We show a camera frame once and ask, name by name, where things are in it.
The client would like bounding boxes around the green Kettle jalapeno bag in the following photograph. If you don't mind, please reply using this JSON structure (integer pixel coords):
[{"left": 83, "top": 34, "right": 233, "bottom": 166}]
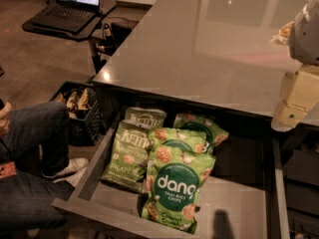
[{"left": 102, "top": 119, "right": 151, "bottom": 193}]

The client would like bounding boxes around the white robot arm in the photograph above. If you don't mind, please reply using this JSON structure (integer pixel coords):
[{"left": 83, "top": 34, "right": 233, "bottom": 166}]
[{"left": 271, "top": 0, "right": 319, "bottom": 131}]

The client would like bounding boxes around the snack bag on counter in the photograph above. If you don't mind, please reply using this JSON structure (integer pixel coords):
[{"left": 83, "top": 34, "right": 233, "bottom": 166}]
[{"left": 270, "top": 21, "right": 293, "bottom": 46}]

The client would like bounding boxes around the rear green Dang chips bag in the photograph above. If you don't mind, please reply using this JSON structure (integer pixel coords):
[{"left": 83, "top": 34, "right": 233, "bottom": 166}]
[{"left": 173, "top": 113, "right": 229, "bottom": 147}]

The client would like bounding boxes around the green dang chips bag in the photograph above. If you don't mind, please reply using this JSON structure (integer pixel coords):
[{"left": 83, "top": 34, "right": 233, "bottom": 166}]
[
  {"left": 173, "top": 113, "right": 229, "bottom": 147},
  {"left": 142, "top": 145, "right": 215, "bottom": 234},
  {"left": 149, "top": 127, "right": 209, "bottom": 153}
]

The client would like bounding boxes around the grey open top drawer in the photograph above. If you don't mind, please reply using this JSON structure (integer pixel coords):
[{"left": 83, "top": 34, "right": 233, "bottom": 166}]
[{"left": 53, "top": 100, "right": 289, "bottom": 239}]

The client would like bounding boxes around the middle green Dang chips bag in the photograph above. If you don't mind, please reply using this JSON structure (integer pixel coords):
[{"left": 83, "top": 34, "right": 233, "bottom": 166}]
[{"left": 149, "top": 127, "right": 209, "bottom": 153}]

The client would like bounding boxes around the front green Dang chips bag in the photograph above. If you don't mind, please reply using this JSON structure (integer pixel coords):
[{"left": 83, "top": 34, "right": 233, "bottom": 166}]
[{"left": 142, "top": 145, "right": 215, "bottom": 234}]

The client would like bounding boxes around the rear green Kettle chip bag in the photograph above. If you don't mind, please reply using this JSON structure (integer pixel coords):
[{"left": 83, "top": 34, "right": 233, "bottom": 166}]
[{"left": 125, "top": 107, "right": 166, "bottom": 127}]

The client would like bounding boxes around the person's hand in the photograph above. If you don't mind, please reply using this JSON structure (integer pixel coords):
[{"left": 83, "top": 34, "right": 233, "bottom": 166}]
[{"left": 0, "top": 103, "right": 12, "bottom": 136}]

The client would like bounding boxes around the black laptop stand table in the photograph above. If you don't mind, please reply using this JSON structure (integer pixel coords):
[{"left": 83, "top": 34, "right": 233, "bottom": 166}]
[{"left": 22, "top": 0, "right": 117, "bottom": 72}]

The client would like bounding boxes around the black plastic crate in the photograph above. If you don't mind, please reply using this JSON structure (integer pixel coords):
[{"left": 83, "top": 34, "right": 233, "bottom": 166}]
[{"left": 52, "top": 82, "right": 103, "bottom": 146}]

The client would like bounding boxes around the white sneaker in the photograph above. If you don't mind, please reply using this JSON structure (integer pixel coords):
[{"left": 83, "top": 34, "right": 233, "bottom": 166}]
[{"left": 45, "top": 158, "right": 89, "bottom": 187}]

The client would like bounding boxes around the black laptop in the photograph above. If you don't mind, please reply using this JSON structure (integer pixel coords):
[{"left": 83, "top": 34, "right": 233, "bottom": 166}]
[{"left": 32, "top": 0, "right": 100, "bottom": 33}]

